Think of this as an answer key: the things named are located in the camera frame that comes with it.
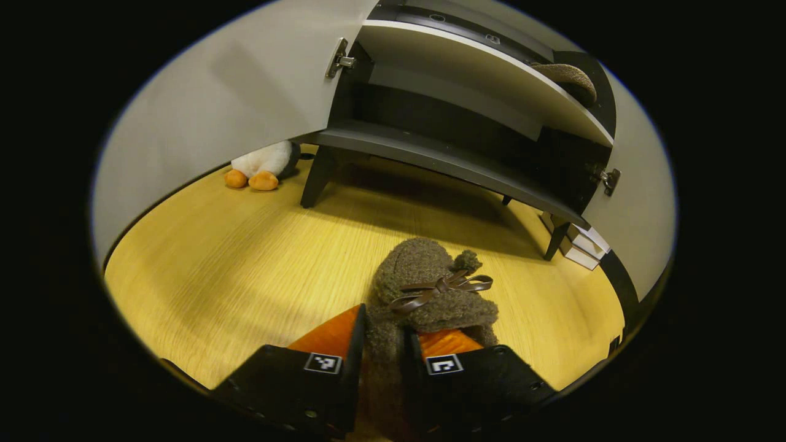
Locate white shoe cabinet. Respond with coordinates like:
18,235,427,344
301,0,618,262

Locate brown fuzzy shoe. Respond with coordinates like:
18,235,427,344
531,61,597,106
365,238,499,442

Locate white plush toy orange feet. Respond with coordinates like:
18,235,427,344
224,140,302,192

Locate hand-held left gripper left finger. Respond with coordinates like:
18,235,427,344
211,303,369,440

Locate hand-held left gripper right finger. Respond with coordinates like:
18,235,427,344
402,327,558,440

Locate white cabinet door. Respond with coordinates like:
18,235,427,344
92,0,378,271
580,71,677,344

